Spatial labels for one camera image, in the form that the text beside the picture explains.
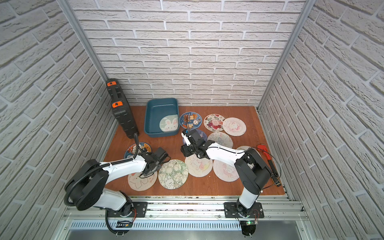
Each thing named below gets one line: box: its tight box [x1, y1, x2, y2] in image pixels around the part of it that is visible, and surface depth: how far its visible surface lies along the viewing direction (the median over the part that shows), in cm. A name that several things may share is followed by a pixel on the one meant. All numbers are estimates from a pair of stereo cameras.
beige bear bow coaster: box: [128, 171, 158, 192], surface depth 83 cm
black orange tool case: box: [106, 78, 139, 139], surface depth 87 cm
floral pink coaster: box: [203, 113, 225, 132], surface depth 112 cm
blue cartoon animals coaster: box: [179, 111, 203, 130], surface depth 113 cm
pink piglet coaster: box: [212, 159, 240, 182], surface depth 88 cm
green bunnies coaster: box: [158, 159, 189, 190], surface depth 87 cm
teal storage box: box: [144, 97, 180, 138], surface depth 112 cm
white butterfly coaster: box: [207, 132, 234, 149], surface depth 105 cm
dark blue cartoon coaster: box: [124, 142, 152, 159], surface depth 97 cm
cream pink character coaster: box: [184, 154, 213, 178], surface depth 90 cm
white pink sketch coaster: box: [222, 117, 247, 137], surface depth 109 cm
